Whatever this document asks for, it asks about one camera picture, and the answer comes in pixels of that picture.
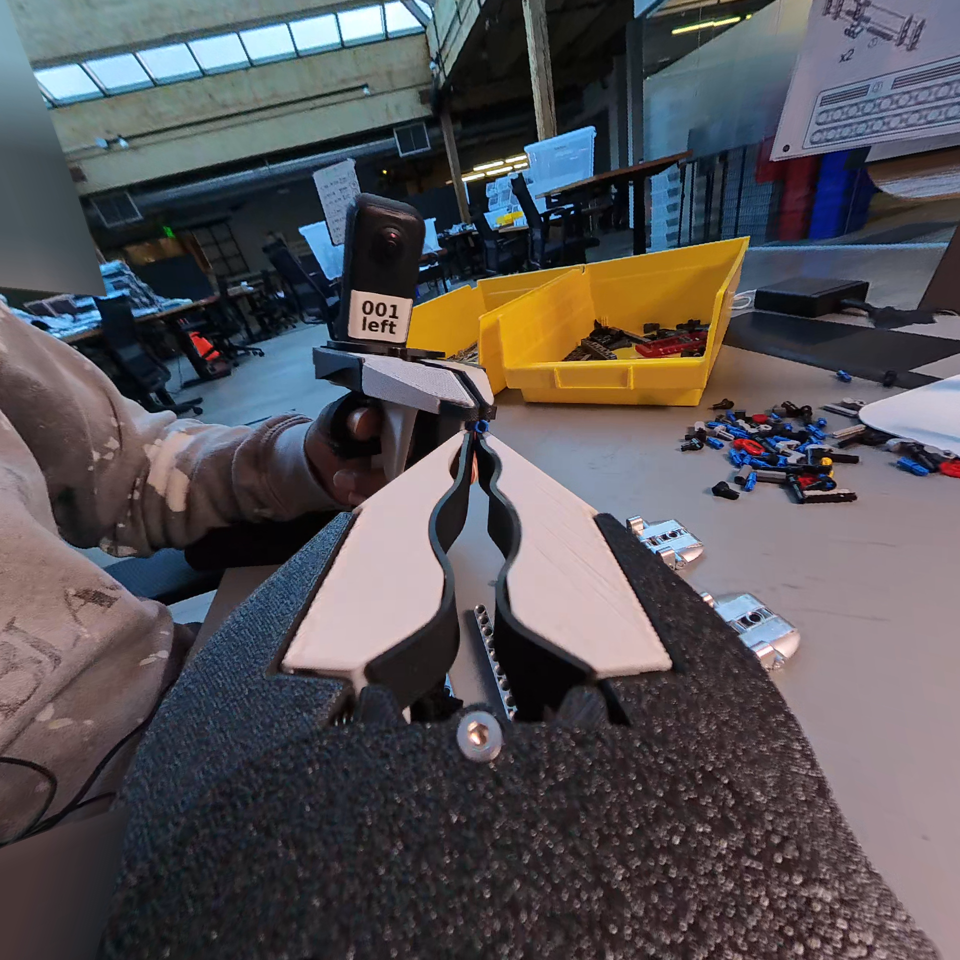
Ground pile of mixed toy pins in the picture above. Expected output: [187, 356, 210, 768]
[678, 397, 960, 505]

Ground yellow bin with grey beams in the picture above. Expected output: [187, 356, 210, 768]
[405, 266, 586, 369]

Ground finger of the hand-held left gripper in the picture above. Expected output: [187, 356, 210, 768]
[422, 358, 498, 412]
[362, 354, 483, 417]

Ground stack of red blue crates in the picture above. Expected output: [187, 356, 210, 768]
[753, 138, 879, 241]

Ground black office chair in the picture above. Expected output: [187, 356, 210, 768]
[93, 292, 204, 417]

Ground pile of black red beams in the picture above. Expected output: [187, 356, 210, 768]
[558, 318, 710, 361]

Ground black desk mat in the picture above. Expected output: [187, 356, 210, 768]
[723, 307, 960, 384]

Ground yellow bin with black beams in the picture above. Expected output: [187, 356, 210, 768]
[478, 236, 751, 406]

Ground black adapter cable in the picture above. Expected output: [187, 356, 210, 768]
[840, 298, 939, 327]

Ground white notice sheet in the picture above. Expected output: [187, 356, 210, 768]
[313, 159, 360, 245]

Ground white storage box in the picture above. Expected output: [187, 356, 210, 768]
[523, 126, 597, 177]

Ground wooden background table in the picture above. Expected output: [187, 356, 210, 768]
[536, 150, 695, 256]

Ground silver toy engine block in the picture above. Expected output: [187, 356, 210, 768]
[701, 591, 801, 671]
[626, 516, 705, 571]

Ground open instruction booklet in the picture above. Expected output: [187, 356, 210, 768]
[771, 0, 960, 162]

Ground wooden post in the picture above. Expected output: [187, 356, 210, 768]
[521, 0, 558, 144]

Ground black power adapter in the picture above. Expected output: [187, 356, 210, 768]
[753, 277, 870, 318]

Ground white wooden book stand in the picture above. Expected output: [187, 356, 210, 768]
[858, 146, 960, 459]

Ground dark object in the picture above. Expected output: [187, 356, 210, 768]
[183, 512, 354, 573]

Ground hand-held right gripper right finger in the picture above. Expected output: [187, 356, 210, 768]
[477, 435, 675, 723]

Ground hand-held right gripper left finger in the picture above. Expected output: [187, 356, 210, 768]
[281, 431, 477, 712]

